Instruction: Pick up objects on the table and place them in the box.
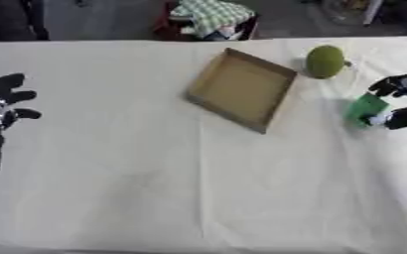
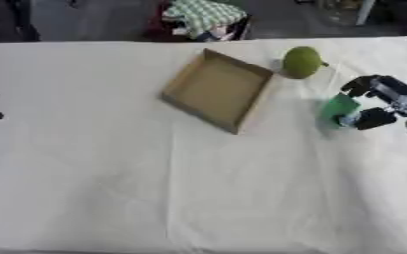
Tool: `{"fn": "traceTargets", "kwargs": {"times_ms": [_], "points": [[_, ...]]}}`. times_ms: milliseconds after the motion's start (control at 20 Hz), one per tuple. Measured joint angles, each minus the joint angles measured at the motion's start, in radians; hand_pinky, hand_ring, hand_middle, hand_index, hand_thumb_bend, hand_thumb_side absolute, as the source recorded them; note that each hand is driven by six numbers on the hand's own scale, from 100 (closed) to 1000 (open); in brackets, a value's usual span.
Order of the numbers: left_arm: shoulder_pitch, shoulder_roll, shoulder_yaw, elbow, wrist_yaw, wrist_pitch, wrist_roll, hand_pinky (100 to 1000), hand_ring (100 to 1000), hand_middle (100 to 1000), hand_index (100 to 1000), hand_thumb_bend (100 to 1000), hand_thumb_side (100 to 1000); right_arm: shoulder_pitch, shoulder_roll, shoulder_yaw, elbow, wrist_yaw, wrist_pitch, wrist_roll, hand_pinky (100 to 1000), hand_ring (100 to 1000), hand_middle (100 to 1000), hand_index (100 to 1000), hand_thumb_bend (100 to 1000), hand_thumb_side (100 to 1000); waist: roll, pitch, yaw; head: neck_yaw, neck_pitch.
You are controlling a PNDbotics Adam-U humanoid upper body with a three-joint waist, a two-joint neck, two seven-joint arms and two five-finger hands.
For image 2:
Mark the chair with checked cloth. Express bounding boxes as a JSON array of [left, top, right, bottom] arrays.
[[142, 0, 254, 43]]

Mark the green block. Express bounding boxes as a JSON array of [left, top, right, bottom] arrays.
[[318, 93, 363, 125]]

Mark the green toy pear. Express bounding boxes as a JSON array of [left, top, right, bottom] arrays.
[[281, 46, 331, 80]]

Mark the tan cardboard box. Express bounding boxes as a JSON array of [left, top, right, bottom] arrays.
[[158, 48, 277, 136]]

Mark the white post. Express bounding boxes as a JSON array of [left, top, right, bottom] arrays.
[[354, 0, 379, 27]]

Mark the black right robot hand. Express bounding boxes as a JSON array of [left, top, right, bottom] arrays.
[[336, 74, 407, 131]]

